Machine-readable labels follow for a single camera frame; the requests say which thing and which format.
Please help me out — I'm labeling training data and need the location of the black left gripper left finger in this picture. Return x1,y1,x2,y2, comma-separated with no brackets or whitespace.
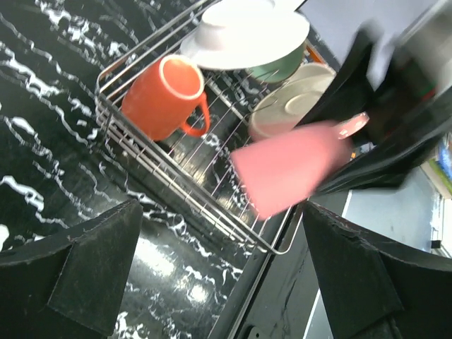
1,200,143,338

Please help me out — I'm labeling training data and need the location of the green ceramic bowl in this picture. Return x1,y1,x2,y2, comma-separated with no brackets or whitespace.
246,41,307,83

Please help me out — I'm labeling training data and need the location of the pink and cream plate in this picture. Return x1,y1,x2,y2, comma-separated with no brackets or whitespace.
248,62,336,141

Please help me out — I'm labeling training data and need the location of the steel wire dish rack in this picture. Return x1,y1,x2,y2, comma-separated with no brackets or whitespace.
94,0,340,256

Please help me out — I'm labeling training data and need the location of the orange and white bowl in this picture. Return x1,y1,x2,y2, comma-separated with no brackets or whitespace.
307,40,327,64

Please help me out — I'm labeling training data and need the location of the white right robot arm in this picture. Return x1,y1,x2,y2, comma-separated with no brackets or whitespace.
301,1,451,194

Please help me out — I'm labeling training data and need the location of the pink plastic cup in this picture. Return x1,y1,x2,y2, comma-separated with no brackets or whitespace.
231,113,369,220

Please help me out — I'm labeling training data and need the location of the white round plate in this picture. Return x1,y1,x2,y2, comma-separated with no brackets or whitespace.
180,1,310,70

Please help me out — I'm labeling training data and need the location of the orange mug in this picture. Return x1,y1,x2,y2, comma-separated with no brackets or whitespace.
121,54,210,141

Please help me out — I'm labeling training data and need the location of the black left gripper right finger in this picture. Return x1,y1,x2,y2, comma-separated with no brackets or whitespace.
302,202,451,338

